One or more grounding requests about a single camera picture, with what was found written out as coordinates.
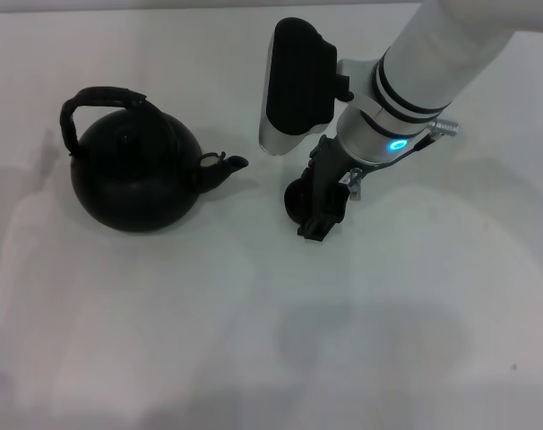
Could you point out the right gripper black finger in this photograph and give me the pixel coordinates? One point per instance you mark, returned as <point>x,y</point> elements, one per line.
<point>338,199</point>
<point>318,224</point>

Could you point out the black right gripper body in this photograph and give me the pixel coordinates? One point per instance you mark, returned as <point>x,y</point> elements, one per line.
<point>330,163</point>

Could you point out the small dark teacup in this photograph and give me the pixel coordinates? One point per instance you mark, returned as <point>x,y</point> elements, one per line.
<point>297,201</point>

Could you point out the small metal clip tag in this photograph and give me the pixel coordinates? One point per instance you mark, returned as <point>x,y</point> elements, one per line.
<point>352,181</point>

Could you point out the right wrist camera black silver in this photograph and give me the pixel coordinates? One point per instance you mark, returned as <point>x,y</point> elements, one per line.
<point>298,80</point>

